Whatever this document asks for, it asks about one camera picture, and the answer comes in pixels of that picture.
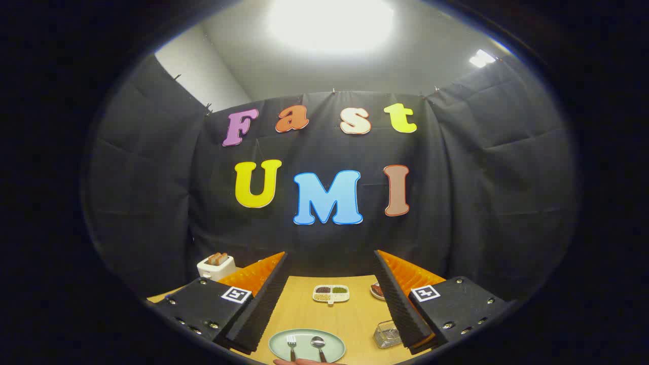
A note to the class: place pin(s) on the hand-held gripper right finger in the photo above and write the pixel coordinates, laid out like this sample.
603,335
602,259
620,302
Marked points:
400,309

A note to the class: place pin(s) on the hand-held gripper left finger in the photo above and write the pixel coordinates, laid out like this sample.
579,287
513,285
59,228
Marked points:
263,309

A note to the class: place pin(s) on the white plate with food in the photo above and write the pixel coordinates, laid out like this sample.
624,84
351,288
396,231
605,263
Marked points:
377,291

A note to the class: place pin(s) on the pale green plate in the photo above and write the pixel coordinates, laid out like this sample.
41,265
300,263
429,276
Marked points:
304,347

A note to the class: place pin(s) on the white toaster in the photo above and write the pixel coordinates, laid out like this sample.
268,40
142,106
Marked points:
218,271

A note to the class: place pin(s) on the toasted bread slice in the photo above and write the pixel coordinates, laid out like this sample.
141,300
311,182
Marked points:
213,259
223,258

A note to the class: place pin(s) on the white divided dish with beans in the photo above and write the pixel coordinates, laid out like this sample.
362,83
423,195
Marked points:
330,299

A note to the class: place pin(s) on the black backdrop cloth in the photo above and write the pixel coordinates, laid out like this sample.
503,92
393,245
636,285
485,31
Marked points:
456,203

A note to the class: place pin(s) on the small ceiling light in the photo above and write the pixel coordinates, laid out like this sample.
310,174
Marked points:
480,58

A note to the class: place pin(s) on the large ceiling light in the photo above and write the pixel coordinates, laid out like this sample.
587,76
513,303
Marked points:
329,23

